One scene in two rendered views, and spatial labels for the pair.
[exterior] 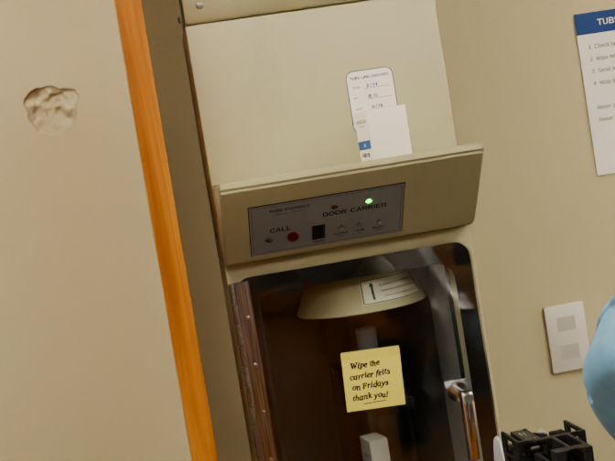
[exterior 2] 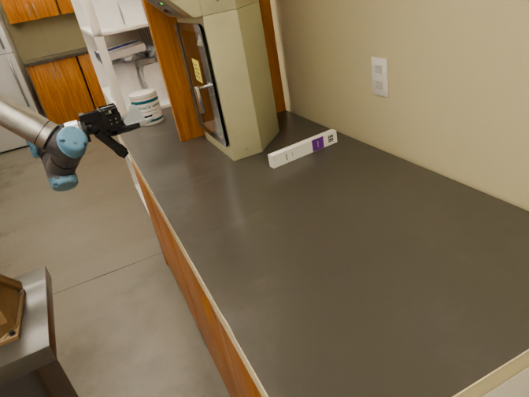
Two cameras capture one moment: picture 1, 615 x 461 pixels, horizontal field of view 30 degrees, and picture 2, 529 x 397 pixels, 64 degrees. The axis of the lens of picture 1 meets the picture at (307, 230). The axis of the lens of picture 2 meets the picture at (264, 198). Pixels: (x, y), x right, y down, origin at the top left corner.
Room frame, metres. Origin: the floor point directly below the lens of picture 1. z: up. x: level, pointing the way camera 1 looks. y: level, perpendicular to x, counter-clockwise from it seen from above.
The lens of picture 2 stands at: (1.26, -1.57, 1.50)
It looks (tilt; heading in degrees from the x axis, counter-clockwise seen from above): 28 degrees down; 78
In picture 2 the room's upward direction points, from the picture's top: 11 degrees counter-clockwise
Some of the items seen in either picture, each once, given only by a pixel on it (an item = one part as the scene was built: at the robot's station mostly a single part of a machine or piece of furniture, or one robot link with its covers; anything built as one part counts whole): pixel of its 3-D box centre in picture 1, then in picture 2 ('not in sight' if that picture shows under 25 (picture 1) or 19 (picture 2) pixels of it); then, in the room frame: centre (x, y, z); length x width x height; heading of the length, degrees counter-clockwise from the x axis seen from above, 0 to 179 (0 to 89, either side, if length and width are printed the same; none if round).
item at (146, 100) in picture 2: not in sight; (146, 107); (1.24, 0.57, 1.02); 0.13 x 0.13 x 0.15
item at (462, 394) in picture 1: (467, 422); (204, 98); (1.43, -0.16, 1.17); 0.05 x 0.03 x 0.10; 7
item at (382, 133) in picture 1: (383, 133); not in sight; (1.40, -0.11, 1.54); 0.05 x 0.05 x 0.06; 14
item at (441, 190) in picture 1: (350, 205); (167, 2); (1.40, -0.06, 1.46); 0.32 x 0.11 x 0.10; 98
